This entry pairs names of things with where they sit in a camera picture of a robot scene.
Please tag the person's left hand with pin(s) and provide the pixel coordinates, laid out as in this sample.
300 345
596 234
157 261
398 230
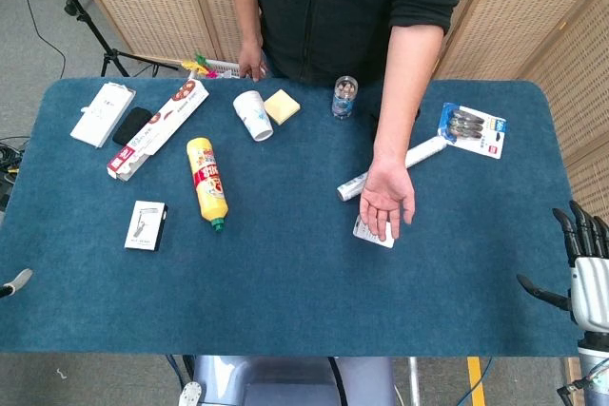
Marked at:
385 192

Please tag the robot right five-finger hand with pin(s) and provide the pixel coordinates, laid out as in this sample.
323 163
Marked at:
590 287

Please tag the person's right hand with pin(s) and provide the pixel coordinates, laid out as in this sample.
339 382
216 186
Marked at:
249 61

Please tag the white card case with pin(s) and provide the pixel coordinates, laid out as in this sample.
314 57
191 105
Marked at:
364 231

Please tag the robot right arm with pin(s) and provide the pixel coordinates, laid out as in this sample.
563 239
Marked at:
595 373

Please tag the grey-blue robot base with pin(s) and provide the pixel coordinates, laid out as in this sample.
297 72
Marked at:
285 382

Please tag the person's left forearm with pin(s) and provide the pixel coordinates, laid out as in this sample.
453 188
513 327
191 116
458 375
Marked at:
409 92

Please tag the person's dark jacket torso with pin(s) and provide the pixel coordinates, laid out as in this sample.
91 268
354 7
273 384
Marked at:
333 11

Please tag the colourful feather toy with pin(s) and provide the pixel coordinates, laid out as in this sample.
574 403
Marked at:
200 66

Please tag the white paper cup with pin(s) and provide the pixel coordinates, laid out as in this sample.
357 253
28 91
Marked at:
254 116

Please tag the yellow sticky note pad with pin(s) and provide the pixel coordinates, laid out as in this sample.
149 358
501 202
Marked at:
281 107

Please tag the long white tube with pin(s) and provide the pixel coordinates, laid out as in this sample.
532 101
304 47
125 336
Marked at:
426 149

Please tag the clear jar of pencils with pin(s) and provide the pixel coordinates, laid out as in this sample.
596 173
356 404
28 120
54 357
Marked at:
344 97

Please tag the perforated wooden folding screen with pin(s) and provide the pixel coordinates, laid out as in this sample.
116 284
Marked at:
157 2
537 21

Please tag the blue pen blister pack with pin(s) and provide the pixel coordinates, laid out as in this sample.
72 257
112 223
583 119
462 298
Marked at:
480 132

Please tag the long red white box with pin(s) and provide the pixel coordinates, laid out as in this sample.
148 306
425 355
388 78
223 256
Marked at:
157 132

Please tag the yellow squeeze bottle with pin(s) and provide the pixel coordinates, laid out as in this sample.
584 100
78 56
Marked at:
208 182

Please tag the black oval case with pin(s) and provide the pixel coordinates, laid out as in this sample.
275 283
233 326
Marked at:
132 125

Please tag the blue felt table mat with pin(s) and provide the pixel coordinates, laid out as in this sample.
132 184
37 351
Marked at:
285 292

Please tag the flat white box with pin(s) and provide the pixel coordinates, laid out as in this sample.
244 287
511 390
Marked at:
102 113

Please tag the black tripod stand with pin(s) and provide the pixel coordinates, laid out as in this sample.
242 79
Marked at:
85 21

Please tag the small white black box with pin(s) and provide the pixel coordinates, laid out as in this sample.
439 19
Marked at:
143 225

